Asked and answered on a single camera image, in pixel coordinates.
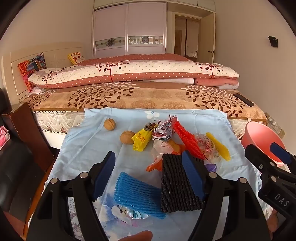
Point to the wall socket row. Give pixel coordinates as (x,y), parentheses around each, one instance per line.
(275,124)

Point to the walnut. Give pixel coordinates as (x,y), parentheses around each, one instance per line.
(109,124)
(127,138)

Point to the dark smartphone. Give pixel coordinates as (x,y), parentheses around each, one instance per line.
(242,99)

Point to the yellow flower pillow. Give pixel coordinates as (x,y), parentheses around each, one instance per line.
(75,56)

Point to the red foam fruit net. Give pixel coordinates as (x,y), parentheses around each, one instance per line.
(185,136)

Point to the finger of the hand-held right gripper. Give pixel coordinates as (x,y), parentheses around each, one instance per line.
(281,151)
(256,157)

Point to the clear plastic bag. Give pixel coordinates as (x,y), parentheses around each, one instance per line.
(207,147)

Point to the pink plastic bucket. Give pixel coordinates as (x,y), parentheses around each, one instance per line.
(256,134)

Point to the shiny crumpled wrapper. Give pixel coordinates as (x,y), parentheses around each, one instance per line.
(136,214)

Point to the bed with floral blanket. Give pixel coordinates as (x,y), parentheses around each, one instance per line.
(150,95)

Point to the orange wrapper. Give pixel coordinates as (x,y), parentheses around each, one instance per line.
(175,148)

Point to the light blue cloth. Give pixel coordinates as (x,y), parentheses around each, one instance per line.
(92,143)

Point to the white sliding door wardrobe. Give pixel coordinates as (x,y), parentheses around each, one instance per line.
(111,23)

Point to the yellow snack wrapper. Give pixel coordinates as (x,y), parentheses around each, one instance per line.
(141,139)

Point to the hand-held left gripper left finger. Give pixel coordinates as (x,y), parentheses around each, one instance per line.
(105,176)

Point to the white folded cloth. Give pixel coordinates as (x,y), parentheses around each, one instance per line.
(171,81)

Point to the cream bed headboard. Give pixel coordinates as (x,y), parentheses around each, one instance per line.
(57,49)

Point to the white room door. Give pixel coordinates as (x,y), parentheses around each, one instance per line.
(207,34)

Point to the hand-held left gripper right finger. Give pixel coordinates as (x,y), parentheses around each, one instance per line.
(193,176)

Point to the black foam fruit net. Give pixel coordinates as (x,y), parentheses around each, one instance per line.
(173,180)

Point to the pink packet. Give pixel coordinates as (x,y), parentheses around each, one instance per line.
(3,136)

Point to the purple wrapper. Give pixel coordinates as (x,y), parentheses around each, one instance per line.
(211,167)

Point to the yellow foam fruit net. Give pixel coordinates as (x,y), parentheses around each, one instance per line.
(219,146)

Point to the black wall fixture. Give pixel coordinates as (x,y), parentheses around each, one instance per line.
(273,41)

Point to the black chair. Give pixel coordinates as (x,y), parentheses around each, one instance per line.
(16,166)

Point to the brown wooden nightstand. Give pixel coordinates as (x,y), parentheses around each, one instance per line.
(30,129)

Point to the colourful printed pillow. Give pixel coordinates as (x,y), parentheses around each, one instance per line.
(32,63)

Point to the blue foam fruit net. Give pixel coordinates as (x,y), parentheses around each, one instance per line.
(136,192)

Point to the polka dot tree quilt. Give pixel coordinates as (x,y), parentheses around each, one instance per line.
(138,69)

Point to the pink folded blanket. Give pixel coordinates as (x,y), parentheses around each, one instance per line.
(215,81)

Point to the printed wrapper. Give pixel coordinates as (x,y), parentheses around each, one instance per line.
(163,131)

